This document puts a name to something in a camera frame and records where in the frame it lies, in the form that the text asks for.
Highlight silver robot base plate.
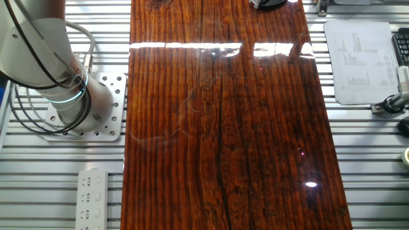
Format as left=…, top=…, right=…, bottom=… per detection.
left=41, top=72, right=128, bottom=142

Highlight white power strip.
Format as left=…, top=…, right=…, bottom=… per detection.
left=75, top=168, right=109, bottom=230

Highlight brown wooden board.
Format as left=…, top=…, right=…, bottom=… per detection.
left=120, top=0, right=354, bottom=230

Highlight thick grey robot cable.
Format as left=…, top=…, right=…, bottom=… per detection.
left=65, top=20, right=96, bottom=74

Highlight grey metal clamp tool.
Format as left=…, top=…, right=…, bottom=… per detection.
left=371, top=92, right=409, bottom=115

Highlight ribbed silver exterior camera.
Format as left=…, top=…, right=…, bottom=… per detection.
left=397, top=65, right=409, bottom=94

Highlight small metal bracket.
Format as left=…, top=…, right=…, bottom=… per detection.
left=316, top=0, right=330, bottom=17

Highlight black round object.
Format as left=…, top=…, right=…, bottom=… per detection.
left=397, top=116, right=409, bottom=137

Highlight printed paper sheets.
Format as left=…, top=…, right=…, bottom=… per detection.
left=323, top=18, right=400, bottom=105

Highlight metal bar clamp black handle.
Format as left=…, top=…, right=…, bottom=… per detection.
left=258, top=0, right=288, bottom=10

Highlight black keyboard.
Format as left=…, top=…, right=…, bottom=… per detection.
left=392, top=27, right=409, bottom=66

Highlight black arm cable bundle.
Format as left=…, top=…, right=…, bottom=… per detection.
left=0, top=0, right=92, bottom=137

